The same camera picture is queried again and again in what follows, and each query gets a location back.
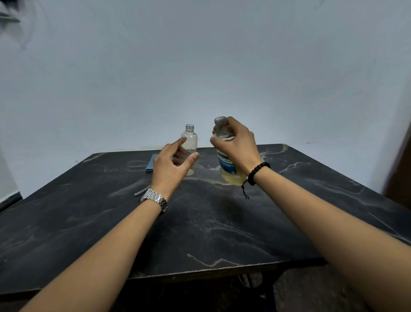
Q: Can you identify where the person's left hand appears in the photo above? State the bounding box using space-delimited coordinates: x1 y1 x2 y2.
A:
150 136 200 200

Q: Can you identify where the person's right hand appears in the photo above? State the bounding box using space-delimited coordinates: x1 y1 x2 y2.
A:
210 116 264 176

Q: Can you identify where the mouthwash bottle with yellow liquid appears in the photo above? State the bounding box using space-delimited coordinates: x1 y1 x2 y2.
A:
213 116 249 187

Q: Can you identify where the person's left forearm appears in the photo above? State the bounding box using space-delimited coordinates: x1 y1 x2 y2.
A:
19 200 161 312

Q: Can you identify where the person's right forearm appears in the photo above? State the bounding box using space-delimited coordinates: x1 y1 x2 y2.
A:
254 167 411 312

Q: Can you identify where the small clear empty bottle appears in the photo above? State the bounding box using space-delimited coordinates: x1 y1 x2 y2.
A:
180 124 198 176

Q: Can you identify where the silver metal wristwatch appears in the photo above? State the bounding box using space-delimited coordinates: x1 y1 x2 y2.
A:
139 188 169 215

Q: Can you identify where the black bead bracelet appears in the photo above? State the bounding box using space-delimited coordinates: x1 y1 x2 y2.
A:
241 162 271 200

